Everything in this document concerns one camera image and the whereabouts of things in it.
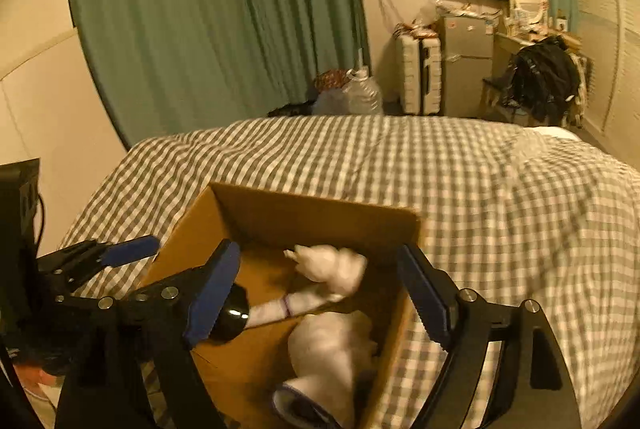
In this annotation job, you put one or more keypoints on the clear plastic bag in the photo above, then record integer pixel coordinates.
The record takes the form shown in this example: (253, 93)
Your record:
(426, 14)

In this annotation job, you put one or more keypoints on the white louvered door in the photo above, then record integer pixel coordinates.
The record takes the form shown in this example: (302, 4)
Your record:
(607, 34)

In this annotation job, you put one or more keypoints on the patterned bag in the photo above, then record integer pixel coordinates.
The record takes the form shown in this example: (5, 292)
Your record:
(334, 81)

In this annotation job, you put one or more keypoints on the wide green curtain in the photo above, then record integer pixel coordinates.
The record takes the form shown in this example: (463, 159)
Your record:
(200, 9)

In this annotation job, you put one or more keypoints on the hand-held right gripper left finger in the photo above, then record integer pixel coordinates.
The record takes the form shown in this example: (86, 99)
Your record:
(212, 296)

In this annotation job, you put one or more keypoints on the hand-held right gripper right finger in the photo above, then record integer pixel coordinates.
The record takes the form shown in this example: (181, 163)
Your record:
(426, 299)

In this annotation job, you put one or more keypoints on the dark floor item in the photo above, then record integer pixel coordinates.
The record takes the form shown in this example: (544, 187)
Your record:
(290, 109)

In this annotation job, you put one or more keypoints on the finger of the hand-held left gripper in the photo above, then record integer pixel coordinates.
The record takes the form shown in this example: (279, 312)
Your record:
(131, 251)

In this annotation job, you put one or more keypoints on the silver mini fridge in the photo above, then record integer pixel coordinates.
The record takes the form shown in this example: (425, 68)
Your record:
(465, 64)

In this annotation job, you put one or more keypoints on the white knotted cloth bundle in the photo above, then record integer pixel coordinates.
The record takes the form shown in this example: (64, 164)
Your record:
(327, 266)

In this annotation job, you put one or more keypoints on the white pillow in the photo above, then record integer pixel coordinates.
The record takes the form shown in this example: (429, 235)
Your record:
(557, 132)

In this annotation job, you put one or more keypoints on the white and purple slipper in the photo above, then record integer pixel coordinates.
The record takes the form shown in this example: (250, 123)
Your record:
(302, 404)

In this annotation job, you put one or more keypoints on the white sock with purple stripe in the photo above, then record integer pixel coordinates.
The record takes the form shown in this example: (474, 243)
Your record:
(280, 307)

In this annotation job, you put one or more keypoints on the brown cardboard box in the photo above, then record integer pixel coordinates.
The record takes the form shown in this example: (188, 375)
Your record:
(300, 224)

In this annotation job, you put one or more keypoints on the wooden desk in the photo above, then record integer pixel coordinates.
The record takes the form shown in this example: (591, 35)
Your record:
(505, 41)

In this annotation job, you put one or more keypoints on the large clear water jug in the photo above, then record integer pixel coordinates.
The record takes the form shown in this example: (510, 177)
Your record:
(365, 91)

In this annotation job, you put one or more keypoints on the black round object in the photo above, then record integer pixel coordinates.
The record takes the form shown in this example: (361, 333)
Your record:
(232, 315)

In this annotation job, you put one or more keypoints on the white suitcase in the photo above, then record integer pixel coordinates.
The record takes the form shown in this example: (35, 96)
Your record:
(415, 74)

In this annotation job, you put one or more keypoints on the grey checked blanket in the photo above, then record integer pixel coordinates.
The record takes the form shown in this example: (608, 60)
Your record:
(465, 169)

